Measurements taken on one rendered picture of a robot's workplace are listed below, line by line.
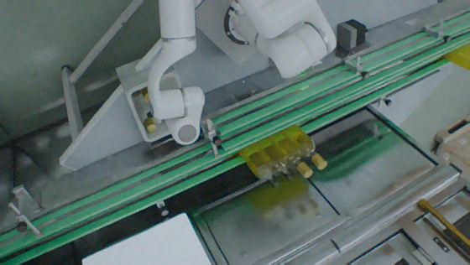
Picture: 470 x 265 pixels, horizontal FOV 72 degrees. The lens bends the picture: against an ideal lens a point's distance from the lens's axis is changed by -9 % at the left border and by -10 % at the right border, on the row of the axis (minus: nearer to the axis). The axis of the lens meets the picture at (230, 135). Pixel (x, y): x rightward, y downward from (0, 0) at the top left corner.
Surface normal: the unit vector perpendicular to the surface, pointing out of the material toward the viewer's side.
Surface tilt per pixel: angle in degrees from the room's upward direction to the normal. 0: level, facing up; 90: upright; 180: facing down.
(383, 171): 90
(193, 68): 0
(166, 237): 90
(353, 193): 90
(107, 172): 90
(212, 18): 5
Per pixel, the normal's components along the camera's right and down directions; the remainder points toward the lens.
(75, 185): -0.14, -0.72
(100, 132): 0.43, 0.58
